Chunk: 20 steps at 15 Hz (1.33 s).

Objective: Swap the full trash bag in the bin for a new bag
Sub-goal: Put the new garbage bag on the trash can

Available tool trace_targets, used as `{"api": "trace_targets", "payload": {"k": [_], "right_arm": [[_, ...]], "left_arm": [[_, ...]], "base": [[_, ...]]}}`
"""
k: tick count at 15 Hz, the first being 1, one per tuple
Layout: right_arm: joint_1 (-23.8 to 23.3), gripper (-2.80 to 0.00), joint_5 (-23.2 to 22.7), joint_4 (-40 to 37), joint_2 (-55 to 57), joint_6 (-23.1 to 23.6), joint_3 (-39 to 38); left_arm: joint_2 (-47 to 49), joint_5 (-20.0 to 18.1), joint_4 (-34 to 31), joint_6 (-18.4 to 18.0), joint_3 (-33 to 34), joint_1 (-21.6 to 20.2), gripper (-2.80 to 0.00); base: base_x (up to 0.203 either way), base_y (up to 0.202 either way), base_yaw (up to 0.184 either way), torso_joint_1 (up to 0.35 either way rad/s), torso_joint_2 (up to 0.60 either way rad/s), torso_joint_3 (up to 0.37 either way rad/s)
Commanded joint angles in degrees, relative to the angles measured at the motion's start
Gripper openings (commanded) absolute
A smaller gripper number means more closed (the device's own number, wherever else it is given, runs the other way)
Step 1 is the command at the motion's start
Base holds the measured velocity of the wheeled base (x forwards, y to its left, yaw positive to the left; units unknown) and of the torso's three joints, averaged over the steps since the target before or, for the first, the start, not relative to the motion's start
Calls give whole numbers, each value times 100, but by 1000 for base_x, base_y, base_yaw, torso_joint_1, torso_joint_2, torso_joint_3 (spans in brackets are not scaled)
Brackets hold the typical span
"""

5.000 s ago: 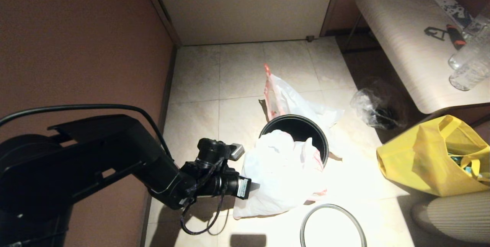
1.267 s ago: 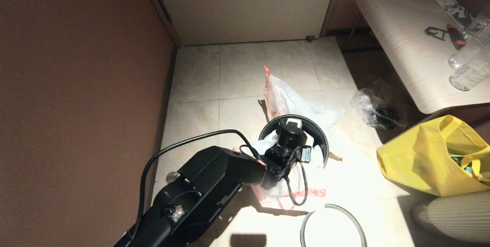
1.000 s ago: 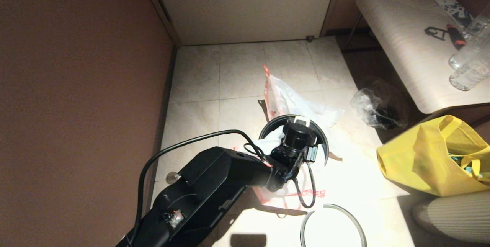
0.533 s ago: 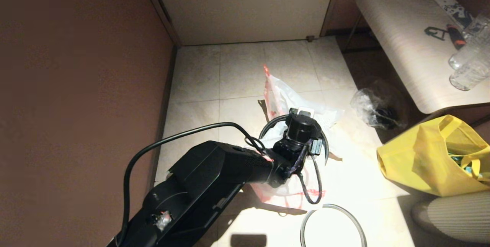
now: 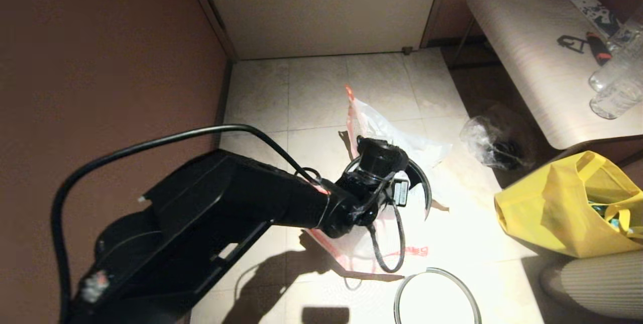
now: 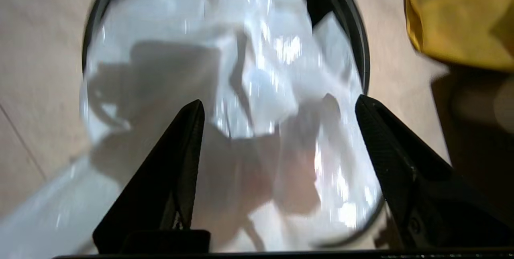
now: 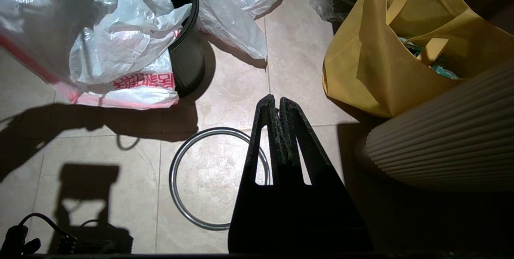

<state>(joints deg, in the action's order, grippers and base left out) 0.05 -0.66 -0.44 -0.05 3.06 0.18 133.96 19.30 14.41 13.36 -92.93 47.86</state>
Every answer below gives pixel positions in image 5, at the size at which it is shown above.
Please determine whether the new white plastic bag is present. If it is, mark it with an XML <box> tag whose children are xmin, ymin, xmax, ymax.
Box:
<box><xmin>304</xmin><ymin>198</ymin><xmax>433</xmax><ymax>284</ymax></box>

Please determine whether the yellow shopping bag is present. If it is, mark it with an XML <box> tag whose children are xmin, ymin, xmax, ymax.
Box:
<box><xmin>495</xmin><ymin>151</ymin><xmax>643</xmax><ymax>259</ymax></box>

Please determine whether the red black hand tool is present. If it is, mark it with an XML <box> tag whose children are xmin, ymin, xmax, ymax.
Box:
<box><xmin>585</xmin><ymin>32</ymin><xmax>612</xmax><ymax>66</ymax></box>

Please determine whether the black left wrist camera cable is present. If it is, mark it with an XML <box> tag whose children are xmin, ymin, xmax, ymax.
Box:
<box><xmin>367</xmin><ymin>203</ymin><xmax>406</xmax><ymax>273</ymax></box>

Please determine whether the teal crumpled packaging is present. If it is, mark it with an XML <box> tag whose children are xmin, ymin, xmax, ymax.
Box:
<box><xmin>590</xmin><ymin>202</ymin><xmax>632</xmax><ymax>235</ymax></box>

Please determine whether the black clip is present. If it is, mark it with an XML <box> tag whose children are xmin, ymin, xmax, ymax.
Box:
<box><xmin>557</xmin><ymin>36</ymin><xmax>585</xmax><ymax>55</ymax></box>

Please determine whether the black cylindrical left wrist motor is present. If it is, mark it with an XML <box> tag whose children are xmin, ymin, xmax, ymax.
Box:
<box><xmin>356</xmin><ymin>136</ymin><xmax>410</xmax><ymax>180</ymax></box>

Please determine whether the dark robot chest edge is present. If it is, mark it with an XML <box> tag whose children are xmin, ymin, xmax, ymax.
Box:
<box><xmin>301</xmin><ymin>306</ymin><xmax>350</xmax><ymax>324</ymax></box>

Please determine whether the black metal table leg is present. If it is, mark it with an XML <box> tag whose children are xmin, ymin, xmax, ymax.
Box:
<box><xmin>447</xmin><ymin>17</ymin><xmax>477</xmax><ymax>69</ymax></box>

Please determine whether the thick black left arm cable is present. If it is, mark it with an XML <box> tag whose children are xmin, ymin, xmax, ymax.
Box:
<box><xmin>50</xmin><ymin>124</ymin><xmax>322</xmax><ymax>324</ymax></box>

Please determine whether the blue white printed paper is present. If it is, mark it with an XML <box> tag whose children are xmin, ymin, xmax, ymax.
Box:
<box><xmin>570</xmin><ymin>0</ymin><xmax>624</xmax><ymax>38</ymax></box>

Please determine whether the crumpled clear plastic bag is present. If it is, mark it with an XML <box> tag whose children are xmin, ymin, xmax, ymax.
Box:
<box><xmin>460</xmin><ymin>116</ymin><xmax>533</xmax><ymax>171</ymax></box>

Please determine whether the beige ribbed cushion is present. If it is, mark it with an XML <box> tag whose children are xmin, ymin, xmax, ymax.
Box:
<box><xmin>540</xmin><ymin>254</ymin><xmax>643</xmax><ymax>320</ymax></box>

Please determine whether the clear plastic bottle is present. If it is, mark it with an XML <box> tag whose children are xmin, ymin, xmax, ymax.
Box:
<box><xmin>589</xmin><ymin>38</ymin><xmax>643</xmax><ymax>92</ymax></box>
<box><xmin>609</xmin><ymin>10</ymin><xmax>643</xmax><ymax>53</ymax></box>
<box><xmin>590</xmin><ymin>78</ymin><xmax>643</xmax><ymax>120</ymax></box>

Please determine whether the used red-printed trash bag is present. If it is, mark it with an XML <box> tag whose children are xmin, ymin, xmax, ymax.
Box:
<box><xmin>344</xmin><ymin>85</ymin><xmax>453</xmax><ymax>169</ymax></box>

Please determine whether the beige wood-grain table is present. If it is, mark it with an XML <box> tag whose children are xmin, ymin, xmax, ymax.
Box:
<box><xmin>466</xmin><ymin>0</ymin><xmax>643</xmax><ymax>150</ymax></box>

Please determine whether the white cabinet panel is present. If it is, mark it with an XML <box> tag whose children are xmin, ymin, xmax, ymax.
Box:
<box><xmin>196</xmin><ymin>0</ymin><xmax>445</xmax><ymax>59</ymax></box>

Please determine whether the black bin rim ring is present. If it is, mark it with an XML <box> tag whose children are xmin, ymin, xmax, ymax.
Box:
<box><xmin>393</xmin><ymin>267</ymin><xmax>482</xmax><ymax>324</ymax></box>

